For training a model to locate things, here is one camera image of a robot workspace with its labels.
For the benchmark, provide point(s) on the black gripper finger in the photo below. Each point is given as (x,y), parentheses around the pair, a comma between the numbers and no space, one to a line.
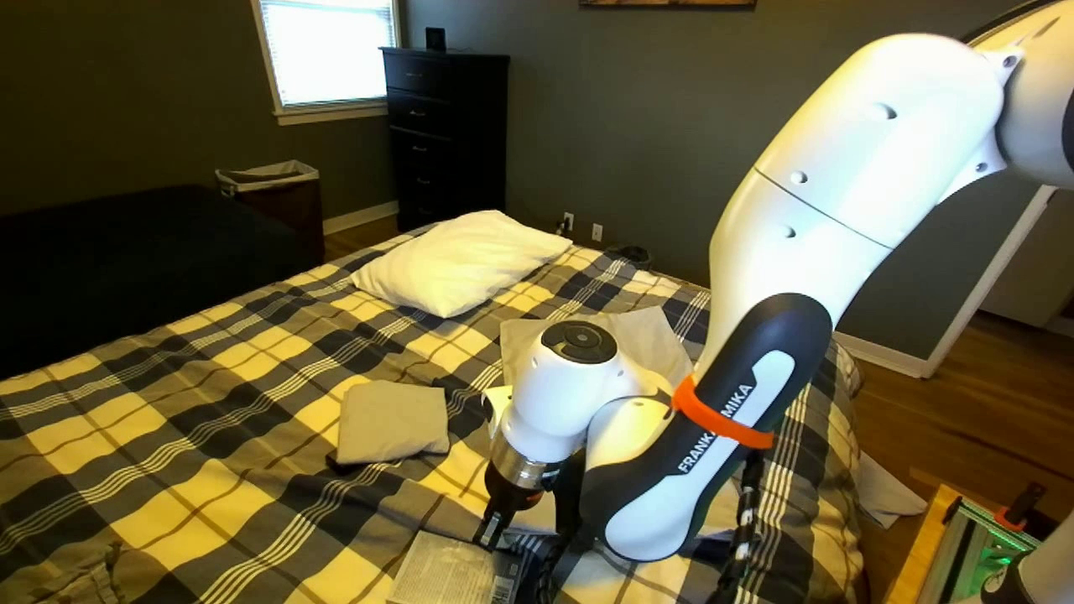
(492,533)

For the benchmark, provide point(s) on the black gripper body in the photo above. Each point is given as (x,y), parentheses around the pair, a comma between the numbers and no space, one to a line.
(520,498)

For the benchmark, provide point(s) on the grey pillow case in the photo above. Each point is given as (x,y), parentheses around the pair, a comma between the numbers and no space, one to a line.
(640,342)

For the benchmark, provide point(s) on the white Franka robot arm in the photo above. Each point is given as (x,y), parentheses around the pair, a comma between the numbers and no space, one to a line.
(872,168)

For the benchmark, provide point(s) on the white pillow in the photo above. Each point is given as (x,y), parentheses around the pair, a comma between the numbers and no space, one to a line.
(459,265)

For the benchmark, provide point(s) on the folded cloth near edge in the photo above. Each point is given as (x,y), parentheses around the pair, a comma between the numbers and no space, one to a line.
(446,573)

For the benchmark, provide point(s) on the small folded grey cloth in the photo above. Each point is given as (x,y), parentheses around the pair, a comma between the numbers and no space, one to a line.
(389,423)

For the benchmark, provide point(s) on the plaid yellow grey bedspread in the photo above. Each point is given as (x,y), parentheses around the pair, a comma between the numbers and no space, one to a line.
(169,447)

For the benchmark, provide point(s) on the white bed sheet corner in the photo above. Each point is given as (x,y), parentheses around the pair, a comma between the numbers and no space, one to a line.
(891,493)

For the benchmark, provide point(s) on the black dresser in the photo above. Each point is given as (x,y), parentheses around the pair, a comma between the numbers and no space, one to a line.
(446,136)

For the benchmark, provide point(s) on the brown hamper with grey liner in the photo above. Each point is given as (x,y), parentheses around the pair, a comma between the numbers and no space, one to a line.
(280,205)

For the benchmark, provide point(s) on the wood and green robot stand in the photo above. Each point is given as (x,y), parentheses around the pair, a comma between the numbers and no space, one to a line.
(974,557)

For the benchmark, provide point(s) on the black couch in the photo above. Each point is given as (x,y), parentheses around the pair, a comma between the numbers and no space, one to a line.
(111,270)

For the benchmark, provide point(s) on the small black box on dresser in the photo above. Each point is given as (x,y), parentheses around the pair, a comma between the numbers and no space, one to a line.
(435,40)

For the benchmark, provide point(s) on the white framed leaning panel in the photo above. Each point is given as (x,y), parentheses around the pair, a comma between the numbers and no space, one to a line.
(983,287)

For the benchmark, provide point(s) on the bright window white frame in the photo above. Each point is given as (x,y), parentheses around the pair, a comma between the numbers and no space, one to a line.
(330,51)

